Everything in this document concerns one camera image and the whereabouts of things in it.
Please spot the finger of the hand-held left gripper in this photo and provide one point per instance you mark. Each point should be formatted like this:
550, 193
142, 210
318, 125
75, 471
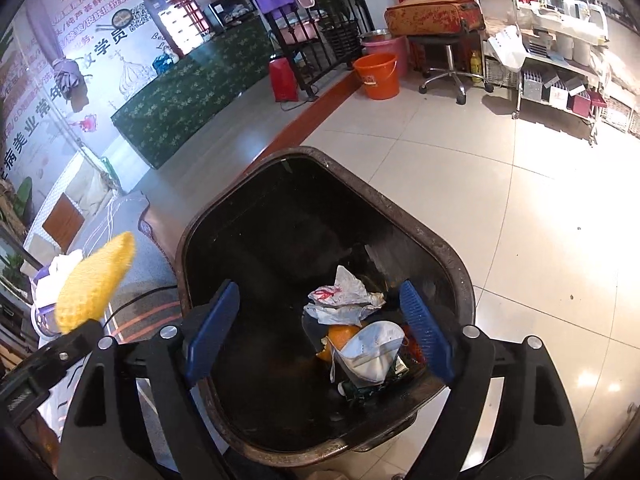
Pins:
80, 337

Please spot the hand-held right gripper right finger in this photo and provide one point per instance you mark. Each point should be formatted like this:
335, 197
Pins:
425, 330

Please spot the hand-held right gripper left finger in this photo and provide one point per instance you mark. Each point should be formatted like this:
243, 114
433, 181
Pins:
212, 330

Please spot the orange foam fruit net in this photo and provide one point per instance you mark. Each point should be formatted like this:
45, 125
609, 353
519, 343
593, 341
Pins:
409, 347

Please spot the white face mask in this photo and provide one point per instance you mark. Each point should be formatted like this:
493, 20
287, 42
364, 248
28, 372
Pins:
372, 355

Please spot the yellow foam fruit net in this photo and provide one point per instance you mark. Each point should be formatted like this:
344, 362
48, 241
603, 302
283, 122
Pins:
95, 280

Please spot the white tissue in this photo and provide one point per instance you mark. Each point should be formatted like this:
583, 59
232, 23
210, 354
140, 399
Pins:
67, 260

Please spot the orange peel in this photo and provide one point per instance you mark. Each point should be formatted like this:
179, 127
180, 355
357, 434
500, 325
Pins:
342, 337

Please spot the white plastic bag red print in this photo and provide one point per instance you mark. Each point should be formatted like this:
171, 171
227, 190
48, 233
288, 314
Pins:
340, 295

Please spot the dark brown trash bin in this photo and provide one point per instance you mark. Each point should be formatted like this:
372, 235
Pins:
280, 240

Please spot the purple white container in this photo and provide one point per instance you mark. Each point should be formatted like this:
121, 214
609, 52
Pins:
42, 285

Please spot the blue-grey plaid blanket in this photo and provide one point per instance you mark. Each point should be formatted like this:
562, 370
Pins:
150, 265

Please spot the orange cushion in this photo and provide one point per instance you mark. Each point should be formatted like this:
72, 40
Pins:
62, 220

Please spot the beige cushion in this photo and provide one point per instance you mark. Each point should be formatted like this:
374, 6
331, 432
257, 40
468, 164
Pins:
90, 185

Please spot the green patterned counter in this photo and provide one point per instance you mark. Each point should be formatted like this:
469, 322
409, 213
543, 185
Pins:
195, 90

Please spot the orange bucket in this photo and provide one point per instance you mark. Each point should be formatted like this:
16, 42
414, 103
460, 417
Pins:
377, 77

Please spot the red heater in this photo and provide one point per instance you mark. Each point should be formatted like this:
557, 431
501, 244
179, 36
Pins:
282, 79

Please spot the swivel stool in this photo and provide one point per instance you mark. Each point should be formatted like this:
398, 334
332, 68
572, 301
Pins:
445, 65

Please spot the yellow bottle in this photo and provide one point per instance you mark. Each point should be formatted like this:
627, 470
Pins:
476, 67

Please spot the blue bag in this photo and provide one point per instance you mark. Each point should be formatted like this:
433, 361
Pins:
162, 63

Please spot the pink bucket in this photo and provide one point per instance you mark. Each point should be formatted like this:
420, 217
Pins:
395, 50

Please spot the white hanging plastic bag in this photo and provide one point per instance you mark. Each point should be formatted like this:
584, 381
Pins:
505, 47

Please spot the metal basin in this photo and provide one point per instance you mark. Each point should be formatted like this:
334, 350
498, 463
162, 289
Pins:
375, 36

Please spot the black metal rack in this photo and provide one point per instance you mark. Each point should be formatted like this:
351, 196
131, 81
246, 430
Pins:
310, 45

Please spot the white product rack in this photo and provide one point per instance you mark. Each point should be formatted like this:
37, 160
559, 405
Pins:
560, 60

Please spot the brown suitcase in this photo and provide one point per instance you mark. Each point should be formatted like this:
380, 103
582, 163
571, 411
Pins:
435, 15

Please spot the red telephone booth cabinet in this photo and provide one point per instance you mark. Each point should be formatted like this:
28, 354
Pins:
172, 15

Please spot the large wall poster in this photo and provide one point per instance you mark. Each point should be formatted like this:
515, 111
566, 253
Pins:
75, 35

